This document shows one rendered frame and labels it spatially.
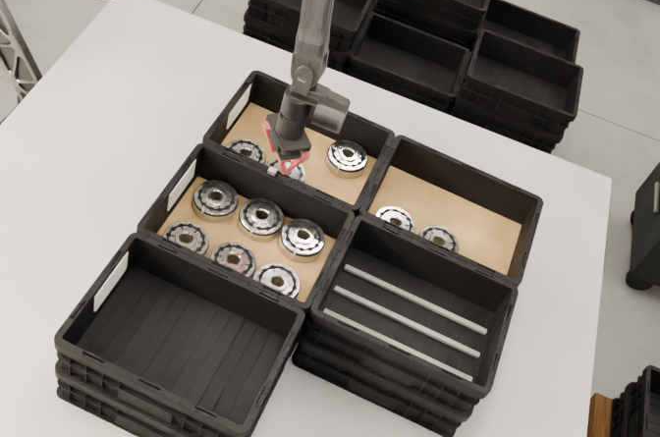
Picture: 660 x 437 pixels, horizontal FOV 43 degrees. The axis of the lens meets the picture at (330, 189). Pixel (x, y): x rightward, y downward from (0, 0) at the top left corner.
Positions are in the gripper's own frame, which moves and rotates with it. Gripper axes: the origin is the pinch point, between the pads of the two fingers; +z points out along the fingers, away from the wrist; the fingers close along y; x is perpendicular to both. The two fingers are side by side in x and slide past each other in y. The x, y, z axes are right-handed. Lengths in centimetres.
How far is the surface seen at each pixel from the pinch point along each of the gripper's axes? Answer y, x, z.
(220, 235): -0.1, 10.0, 23.6
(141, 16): 91, 4, 37
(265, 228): -2.4, 0.4, 20.7
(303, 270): -13.7, -5.4, 23.5
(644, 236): 7, -166, 85
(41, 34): 166, 20, 107
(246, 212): 2.8, 3.3, 20.8
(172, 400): -40, 33, 14
